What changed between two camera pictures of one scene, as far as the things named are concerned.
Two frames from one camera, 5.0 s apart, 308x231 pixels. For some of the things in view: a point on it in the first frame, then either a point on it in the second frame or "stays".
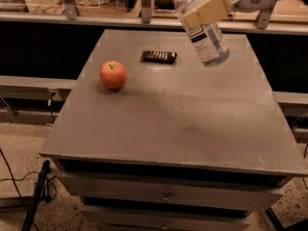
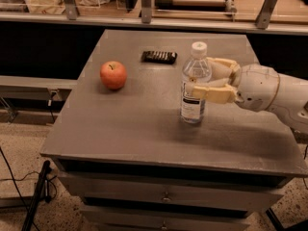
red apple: [114, 74] stays
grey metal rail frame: [69, 11] stays
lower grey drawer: [166, 218] stays
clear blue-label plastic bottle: [202, 14] to [195, 71]
